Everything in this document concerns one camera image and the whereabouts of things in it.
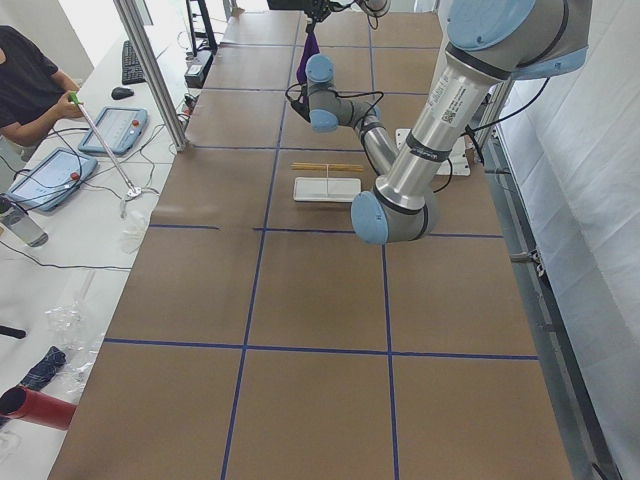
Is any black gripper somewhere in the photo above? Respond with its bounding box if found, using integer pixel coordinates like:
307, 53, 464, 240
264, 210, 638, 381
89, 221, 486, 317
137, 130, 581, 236
303, 0, 333, 22

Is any purple towel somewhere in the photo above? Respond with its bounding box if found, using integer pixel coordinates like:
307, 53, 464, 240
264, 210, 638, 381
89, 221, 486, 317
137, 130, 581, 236
296, 32, 320, 84

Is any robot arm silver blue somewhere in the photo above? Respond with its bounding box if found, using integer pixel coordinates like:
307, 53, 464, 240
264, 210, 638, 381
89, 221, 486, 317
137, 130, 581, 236
305, 1, 592, 245

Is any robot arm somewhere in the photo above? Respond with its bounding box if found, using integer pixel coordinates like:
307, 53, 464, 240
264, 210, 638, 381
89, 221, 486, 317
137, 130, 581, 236
302, 0, 390, 23

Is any wooden rack rod far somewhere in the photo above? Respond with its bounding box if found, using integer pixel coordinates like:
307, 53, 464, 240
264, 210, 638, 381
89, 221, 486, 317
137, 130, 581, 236
290, 162, 364, 171

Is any white rack base tray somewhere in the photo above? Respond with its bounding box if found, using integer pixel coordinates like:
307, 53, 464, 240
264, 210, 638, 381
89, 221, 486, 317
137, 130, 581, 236
293, 177, 361, 203

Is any black keyboard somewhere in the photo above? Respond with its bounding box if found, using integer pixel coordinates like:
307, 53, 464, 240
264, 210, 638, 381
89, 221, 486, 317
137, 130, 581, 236
121, 40, 145, 85

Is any black computer mouse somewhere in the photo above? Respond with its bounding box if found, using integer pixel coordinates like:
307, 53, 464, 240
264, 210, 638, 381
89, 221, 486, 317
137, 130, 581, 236
111, 87, 135, 100

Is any blue teach pendant far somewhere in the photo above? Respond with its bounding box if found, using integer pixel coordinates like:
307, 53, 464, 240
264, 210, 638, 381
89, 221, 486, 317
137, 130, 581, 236
78, 107, 148, 157

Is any blue teach pendant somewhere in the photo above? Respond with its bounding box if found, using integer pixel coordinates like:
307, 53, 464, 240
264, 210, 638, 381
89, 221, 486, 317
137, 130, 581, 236
6, 147, 98, 212
78, 107, 148, 157

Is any person in black shirt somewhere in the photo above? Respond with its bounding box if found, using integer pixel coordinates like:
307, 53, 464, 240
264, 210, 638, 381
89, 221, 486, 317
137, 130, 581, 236
1, 25, 83, 147

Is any blue teach pendant near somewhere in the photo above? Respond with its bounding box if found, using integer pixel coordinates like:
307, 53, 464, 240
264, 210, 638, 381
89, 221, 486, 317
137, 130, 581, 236
6, 147, 98, 212

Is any clear water bottle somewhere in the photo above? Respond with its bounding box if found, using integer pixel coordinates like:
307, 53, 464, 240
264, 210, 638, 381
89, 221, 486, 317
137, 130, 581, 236
0, 195, 48, 247

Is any clear plastic bag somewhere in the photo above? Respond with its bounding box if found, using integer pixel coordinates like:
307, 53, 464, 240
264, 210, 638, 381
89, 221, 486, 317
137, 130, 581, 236
45, 270, 104, 403

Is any dark blue folded cloth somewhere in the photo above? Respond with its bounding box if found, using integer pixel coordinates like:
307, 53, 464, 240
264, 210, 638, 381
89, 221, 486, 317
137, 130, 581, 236
19, 346, 66, 391

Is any red cylinder tube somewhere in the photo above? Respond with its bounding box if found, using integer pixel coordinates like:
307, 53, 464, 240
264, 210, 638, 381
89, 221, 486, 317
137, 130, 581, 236
1, 385, 76, 430

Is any aluminium frame post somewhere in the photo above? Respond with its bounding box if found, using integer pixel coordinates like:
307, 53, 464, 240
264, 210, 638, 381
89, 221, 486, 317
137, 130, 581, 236
114, 0, 188, 152

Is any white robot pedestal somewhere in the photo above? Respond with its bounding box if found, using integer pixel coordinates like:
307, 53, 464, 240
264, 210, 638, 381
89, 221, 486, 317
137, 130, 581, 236
395, 128, 471, 177

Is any reacher grabber tool green handle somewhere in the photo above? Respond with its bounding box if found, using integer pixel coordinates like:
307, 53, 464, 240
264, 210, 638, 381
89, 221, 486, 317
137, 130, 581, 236
68, 92, 142, 200

